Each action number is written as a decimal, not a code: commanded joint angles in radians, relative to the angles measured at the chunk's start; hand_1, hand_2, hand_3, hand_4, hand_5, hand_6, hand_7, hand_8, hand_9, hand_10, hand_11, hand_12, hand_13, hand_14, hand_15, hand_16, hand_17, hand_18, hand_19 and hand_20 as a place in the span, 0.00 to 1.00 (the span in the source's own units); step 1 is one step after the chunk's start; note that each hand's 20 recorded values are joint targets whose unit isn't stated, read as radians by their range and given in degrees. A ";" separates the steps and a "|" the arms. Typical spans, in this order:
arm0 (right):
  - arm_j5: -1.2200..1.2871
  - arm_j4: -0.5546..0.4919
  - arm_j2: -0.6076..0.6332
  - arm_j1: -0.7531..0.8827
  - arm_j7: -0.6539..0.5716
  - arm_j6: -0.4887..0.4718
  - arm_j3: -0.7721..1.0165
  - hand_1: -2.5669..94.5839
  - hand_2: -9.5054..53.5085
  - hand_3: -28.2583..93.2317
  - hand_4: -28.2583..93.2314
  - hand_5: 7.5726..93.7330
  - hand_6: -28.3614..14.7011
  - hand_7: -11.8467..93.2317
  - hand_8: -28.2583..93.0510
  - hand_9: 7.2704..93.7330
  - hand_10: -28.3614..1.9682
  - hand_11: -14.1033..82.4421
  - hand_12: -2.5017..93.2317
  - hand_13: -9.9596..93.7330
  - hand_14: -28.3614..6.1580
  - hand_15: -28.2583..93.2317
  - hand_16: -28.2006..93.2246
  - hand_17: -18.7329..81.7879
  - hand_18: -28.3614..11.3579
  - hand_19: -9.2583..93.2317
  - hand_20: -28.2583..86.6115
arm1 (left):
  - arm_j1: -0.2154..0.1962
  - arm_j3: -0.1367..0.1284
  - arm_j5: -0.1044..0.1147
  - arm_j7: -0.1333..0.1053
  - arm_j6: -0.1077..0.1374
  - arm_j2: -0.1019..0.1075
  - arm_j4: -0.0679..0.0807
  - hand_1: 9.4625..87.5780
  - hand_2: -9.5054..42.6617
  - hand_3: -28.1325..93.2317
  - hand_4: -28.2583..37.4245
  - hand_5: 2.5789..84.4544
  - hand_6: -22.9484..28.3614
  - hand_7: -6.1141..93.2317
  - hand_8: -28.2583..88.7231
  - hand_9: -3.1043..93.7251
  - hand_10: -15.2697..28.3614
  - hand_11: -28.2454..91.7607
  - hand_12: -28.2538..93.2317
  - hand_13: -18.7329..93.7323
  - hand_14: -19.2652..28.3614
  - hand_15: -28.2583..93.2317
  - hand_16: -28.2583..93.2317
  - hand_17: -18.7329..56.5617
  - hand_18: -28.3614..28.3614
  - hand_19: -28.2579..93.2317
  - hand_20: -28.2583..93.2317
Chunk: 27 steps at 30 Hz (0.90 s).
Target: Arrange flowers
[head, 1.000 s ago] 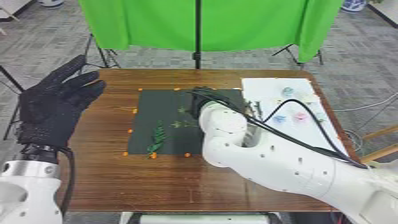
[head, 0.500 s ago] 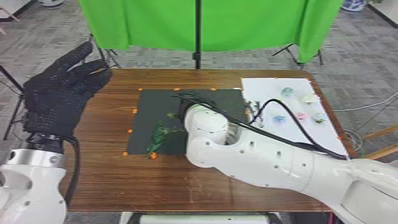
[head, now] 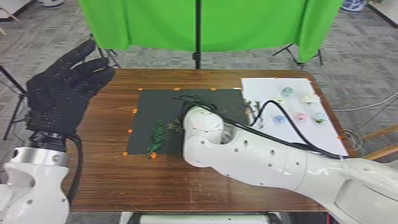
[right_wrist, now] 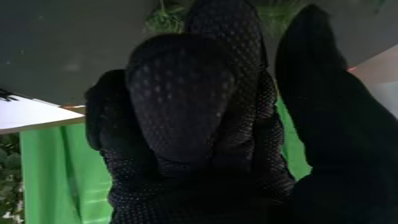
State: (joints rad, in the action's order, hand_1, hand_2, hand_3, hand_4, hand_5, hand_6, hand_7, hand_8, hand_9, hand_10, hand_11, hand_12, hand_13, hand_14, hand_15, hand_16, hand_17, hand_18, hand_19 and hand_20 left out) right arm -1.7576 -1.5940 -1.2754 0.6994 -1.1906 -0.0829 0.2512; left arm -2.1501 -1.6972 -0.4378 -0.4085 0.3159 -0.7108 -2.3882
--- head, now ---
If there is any pale blue flower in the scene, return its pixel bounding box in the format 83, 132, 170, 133
311, 112, 329, 125

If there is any black stand pole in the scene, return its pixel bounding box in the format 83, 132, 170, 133
192, 0, 204, 70

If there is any white sheet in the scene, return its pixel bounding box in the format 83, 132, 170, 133
240, 77, 352, 157

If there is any black cable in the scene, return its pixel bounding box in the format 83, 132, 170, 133
172, 94, 263, 133
247, 99, 345, 158

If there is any green flower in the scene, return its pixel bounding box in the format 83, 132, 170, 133
279, 86, 297, 98

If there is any brown dried sprig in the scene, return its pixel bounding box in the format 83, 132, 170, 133
165, 117, 186, 134

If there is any green sprig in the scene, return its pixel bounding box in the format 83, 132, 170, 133
144, 119, 170, 160

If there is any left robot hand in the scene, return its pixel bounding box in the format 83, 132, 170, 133
25, 39, 117, 136

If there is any black tripod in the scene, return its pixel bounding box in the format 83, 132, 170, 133
0, 64, 30, 141

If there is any dark mat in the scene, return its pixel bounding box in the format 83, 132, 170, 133
124, 88, 254, 156

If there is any pale grey bar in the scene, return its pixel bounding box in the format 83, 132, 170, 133
119, 213, 281, 224

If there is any blue and white vase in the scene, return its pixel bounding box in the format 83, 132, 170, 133
37, 0, 67, 8
341, 0, 369, 14

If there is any white flower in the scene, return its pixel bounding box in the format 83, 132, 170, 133
298, 94, 320, 105

